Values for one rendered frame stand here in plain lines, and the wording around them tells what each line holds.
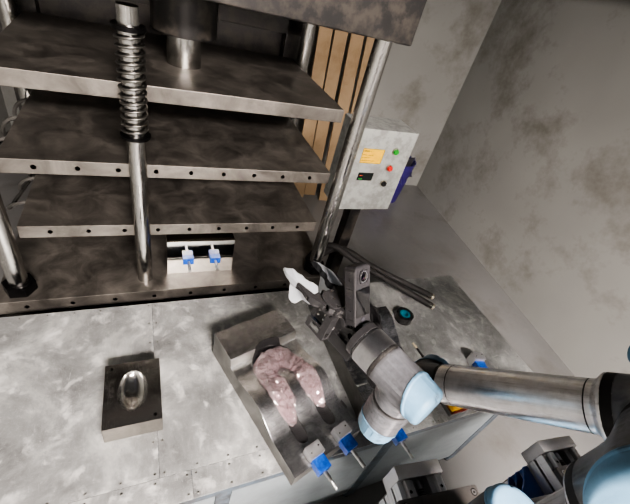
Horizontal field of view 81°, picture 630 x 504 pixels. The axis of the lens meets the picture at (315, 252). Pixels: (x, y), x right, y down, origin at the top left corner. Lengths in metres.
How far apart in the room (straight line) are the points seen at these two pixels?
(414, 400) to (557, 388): 0.20
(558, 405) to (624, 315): 2.63
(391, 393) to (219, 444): 0.71
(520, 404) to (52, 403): 1.19
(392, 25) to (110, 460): 1.48
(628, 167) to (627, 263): 0.65
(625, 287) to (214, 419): 2.78
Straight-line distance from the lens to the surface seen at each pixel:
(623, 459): 0.50
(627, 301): 3.26
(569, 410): 0.66
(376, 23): 1.30
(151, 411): 1.22
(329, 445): 1.23
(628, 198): 3.28
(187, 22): 1.46
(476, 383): 0.72
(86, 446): 1.28
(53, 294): 1.67
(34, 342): 1.51
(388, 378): 0.64
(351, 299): 0.66
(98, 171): 1.41
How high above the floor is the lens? 1.94
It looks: 37 degrees down
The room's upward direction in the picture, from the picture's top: 17 degrees clockwise
